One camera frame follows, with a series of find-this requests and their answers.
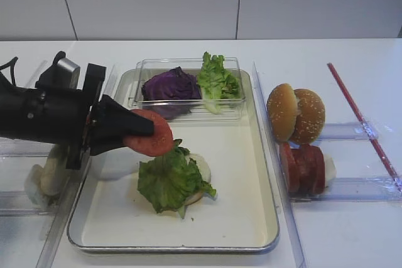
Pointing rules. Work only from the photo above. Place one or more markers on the purple cabbage chunk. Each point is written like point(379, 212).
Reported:
point(173, 85)

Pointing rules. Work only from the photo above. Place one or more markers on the tomato slice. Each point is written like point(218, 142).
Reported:
point(157, 144)

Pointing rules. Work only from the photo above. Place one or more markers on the clear holder upper right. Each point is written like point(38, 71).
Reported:
point(348, 131)

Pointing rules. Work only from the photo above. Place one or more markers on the sesame bun left half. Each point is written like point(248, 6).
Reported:
point(282, 111)

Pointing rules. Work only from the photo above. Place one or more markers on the clear rail of tray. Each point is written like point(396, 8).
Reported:
point(282, 200)
point(65, 204)

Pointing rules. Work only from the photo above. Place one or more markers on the clear rail right of tray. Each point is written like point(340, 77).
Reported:
point(282, 200)

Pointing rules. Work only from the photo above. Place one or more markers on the clear rail left of tray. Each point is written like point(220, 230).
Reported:
point(65, 204)

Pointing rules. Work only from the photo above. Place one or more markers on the red meat patty slices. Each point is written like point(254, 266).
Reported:
point(304, 168)

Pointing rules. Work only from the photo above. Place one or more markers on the bottom bun on tray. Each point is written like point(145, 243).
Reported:
point(205, 172)

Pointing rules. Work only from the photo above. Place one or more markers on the clear holder upper left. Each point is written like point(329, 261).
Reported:
point(15, 147)

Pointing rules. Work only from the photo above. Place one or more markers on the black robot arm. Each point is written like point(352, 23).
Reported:
point(85, 121)

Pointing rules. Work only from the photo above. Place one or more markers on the clear plastic container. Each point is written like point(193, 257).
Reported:
point(146, 69)

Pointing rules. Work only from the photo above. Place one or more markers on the clear holder lower left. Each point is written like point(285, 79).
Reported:
point(15, 203)

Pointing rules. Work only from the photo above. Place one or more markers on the red plastic rod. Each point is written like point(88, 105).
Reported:
point(374, 142)

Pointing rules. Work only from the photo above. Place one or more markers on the green lettuce in container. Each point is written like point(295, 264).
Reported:
point(216, 82)

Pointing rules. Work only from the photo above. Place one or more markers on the clear holder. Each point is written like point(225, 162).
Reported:
point(15, 147)
point(356, 190)
point(348, 131)
point(15, 203)

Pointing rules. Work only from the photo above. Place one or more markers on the sesame bun right half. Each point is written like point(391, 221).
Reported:
point(311, 117)

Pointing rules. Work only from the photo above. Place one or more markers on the bun half left rack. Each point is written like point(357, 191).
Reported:
point(54, 171)

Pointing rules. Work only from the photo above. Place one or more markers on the lettuce leaf on bun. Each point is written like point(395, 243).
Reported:
point(168, 180)

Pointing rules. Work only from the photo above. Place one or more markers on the clear holder lower right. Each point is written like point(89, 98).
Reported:
point(356, 190)

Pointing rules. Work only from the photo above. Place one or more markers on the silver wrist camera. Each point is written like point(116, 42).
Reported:
point(62, 73)

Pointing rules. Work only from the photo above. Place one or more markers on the white onion slice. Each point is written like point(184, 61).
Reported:
point(330, 170)

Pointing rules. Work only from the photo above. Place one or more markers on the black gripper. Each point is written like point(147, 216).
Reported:
point(59, 116)

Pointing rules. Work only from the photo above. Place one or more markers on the sesame bun half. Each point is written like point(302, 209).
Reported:
point(282, 111)
point(311, 117)

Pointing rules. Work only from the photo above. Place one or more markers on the metal baking tray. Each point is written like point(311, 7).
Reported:
point(110, 216)

